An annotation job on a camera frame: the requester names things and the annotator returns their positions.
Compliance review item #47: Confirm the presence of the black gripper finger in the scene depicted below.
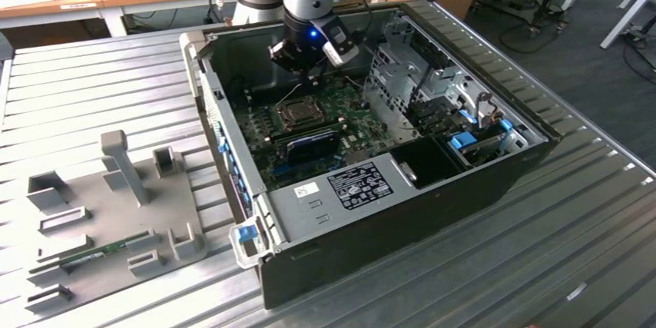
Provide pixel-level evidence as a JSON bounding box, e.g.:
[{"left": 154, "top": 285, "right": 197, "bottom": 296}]
[
  {"left": 298, "top": 65, "right": 317, "bottom": 89},
  {"left": 312, "top": 59, "right": 332, "bottom": 88}
]

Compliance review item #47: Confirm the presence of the metal locking lever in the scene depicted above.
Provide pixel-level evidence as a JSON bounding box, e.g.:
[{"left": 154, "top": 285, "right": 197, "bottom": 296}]
[{"left": 274, "top": 83, "right": 302, "bottom": 106}]

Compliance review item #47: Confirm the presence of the metal socket cover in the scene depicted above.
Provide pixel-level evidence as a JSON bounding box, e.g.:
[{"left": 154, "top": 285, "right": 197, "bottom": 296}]
[{"left": 278, "top": 98, "right": 320, "bottom": 126}]

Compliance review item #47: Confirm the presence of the CPU socket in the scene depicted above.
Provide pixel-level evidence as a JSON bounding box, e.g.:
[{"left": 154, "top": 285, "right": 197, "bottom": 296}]
[{"left": 273, "top": 95, "right": 325, "bottom": 131}]

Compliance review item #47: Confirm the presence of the metal drive cage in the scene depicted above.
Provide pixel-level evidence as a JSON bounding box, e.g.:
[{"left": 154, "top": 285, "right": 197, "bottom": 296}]
[{"left": 364, "top": 8, "right": 496, "bottom": 141}]

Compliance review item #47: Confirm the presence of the green RAM stick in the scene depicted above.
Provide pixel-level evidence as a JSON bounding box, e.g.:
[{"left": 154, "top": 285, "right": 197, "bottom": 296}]
[
  {"left": 56, "top": 238, "right": 133, "bottom": 272},
  {"left": 265, "top": 121, "right": 344, "bottom": 144}
]

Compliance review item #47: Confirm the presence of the green motherboard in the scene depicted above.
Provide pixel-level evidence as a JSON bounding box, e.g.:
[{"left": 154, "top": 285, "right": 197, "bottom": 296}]
[{"left": 228, "top": 81, "right": 418, "bottom": 194}]

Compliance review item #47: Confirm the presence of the black graphics card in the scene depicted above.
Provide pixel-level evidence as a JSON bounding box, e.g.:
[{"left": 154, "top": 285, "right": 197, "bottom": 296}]
[{"left": 282, "top": 131, "right": 342, "bottom": 167}]

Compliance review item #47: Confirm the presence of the hard disk in blue carrier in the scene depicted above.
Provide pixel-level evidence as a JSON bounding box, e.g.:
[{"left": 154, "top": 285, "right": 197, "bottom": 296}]
[{"left": 445, "top": 131, "right": 508, "bottom": 171}]

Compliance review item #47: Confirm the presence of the grey power supply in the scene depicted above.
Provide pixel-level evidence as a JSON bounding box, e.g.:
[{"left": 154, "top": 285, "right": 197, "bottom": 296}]
[{"left": 264, "top": 151, "right": 422, "bottom": 255}]

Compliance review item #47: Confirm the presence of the blue case latch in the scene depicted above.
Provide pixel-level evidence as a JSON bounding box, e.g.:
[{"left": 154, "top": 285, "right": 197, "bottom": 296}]
[{"left": 236, "top": 225, "right": 258, "bottom": 244}]

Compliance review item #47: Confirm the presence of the black PC case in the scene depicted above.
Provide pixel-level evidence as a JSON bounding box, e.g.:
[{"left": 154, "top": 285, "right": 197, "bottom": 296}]
[{"left": 177, "top": 0, "right": 570, "bottom": 310}]

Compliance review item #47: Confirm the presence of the grey parts rack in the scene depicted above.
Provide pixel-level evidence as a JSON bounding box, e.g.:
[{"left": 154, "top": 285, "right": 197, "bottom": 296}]
[{"left": 22, "top": 129, "right": 210, "bottom": 316}]

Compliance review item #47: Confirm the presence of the white table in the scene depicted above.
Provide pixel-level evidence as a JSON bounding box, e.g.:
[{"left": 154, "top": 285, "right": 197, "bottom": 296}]
[{"left": 561, "top": 0, "right": 656, "bottom": 51}]

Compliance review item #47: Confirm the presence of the white tape strip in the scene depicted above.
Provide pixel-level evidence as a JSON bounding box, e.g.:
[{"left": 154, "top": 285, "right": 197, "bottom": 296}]
[{"left": 565, "top": 283, "right": 589, "bottom": 301}]

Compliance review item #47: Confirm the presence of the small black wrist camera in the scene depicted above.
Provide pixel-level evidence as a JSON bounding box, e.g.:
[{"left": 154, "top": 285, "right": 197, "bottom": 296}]
[{"left": 268, "top": 41, "right": 294, "bottom": 65}]

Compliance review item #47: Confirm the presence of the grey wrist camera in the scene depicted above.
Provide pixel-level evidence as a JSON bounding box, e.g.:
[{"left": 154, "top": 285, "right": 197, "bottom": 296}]
[{"left": 321, "top": 16, "right": 361, "bottom": 68}]

